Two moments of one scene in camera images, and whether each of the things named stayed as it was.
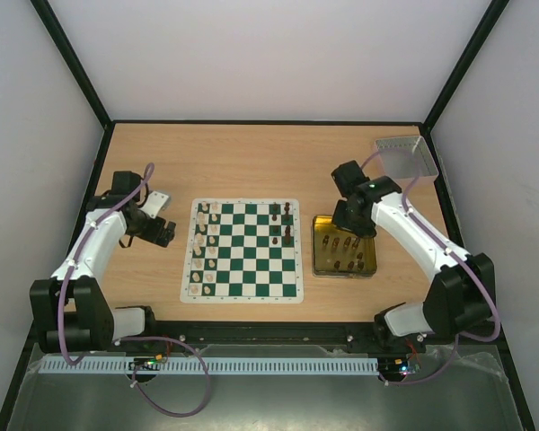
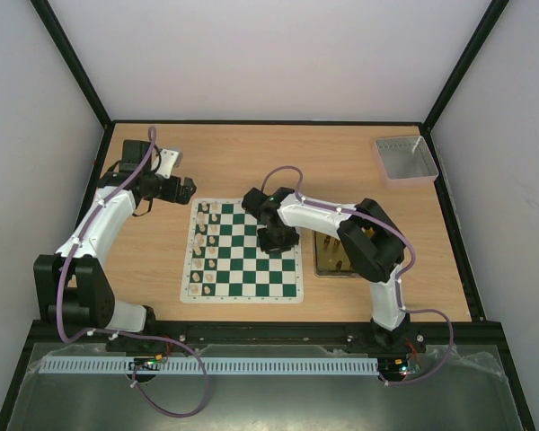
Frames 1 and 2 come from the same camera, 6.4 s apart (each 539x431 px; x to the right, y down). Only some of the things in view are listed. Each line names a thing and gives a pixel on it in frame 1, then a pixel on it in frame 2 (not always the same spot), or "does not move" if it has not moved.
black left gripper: x=154 y=236 → x=185 y=195
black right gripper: x=355 y=224 → x=277 y=240
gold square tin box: x=339 y=252 does not move
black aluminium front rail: x=361 y=334 does not move
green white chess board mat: x=242 y=250 does not move
